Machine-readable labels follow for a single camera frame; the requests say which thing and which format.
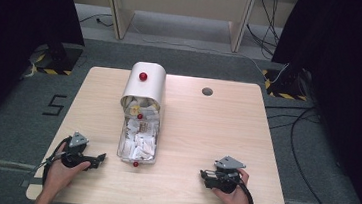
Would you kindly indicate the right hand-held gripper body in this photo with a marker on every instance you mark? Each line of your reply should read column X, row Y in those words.
column 225, row 180

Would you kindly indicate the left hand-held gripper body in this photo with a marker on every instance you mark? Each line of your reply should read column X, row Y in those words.
column 78, row 140

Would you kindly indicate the person's right hand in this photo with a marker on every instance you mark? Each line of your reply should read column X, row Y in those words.
column 236, row 201

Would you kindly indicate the person's left hand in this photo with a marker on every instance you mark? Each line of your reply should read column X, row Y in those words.
column 61, row 175

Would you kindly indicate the silver tray with white packets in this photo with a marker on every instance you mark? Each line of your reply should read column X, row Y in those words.
column 136, row 158

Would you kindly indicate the pile of white paper packets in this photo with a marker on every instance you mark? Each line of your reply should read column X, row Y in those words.
column 140, row 135

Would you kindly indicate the stand base with hazard tape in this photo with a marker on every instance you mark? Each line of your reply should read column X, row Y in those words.
column 286, row 85
column 59, row 60

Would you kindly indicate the white rounded box with red knob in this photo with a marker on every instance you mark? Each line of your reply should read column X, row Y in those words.
column 144, row 85

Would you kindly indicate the black curtain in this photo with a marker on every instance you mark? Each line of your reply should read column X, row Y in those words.
column 18, row 32
column 345, row 81

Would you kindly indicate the beige wooden desk frame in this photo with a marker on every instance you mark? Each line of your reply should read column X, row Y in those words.
column 178, row 1

